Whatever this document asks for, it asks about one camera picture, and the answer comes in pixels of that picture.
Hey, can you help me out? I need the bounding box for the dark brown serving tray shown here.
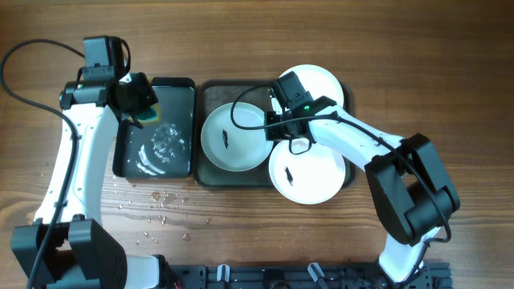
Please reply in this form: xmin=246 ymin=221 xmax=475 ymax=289
xmin=191 ymin=79 xmax=357 ymax=189

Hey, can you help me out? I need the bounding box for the black rectangular sponge tray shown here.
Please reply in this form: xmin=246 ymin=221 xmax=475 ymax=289
xmin=112 ymin=77 xmax=196 ymax=179

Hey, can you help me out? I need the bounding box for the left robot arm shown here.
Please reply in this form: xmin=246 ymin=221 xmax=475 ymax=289
xmin=11 ymin=73 xmax=165 ymax=288

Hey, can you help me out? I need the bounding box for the green yellow sponge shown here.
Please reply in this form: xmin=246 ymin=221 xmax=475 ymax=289
xmin=136 ymin=104 xmax=161 ymax=124

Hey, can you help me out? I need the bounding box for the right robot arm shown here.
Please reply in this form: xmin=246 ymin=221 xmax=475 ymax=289
xmin=264 ymin=96 xmax=460 ymax=287

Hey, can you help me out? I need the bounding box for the light blue plate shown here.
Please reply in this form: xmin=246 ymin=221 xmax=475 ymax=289
xmin=201 ymin=103 xmax=274 ymax=172

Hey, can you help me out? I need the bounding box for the white plate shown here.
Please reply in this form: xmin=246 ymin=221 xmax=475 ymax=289
xmin=270 ymin=64 xmax=345 ymax=138
xmin=268 ymin=138 xmax=346 ymax=205

